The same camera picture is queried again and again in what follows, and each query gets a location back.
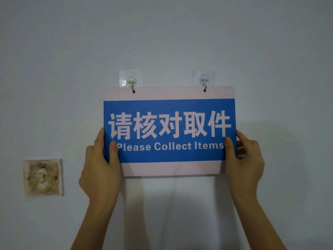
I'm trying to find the person's right hand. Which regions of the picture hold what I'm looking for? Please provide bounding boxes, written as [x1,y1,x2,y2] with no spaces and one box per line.
[224,129,265,203]

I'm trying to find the person's left hand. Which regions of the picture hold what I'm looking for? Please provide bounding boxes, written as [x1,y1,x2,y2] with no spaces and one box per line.
[79,127,122,206]

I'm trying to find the blue and white sign board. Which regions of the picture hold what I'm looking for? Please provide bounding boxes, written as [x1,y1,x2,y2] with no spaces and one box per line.
[103,86,237,177]

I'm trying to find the person's left forearm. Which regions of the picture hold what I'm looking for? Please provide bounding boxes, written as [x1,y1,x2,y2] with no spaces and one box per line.
[70,200,116,250]

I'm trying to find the person's right forearm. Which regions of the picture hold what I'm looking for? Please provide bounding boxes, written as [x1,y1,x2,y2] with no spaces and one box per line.
[233,198,288,250]

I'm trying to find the square patched wall recess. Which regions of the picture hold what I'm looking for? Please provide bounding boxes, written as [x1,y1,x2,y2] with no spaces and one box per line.
[23,159,64,197]

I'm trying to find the clear adhesive wall hook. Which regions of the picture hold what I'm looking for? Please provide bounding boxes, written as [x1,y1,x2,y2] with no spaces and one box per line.
[192,69,216,92]
[119,70,142,93]

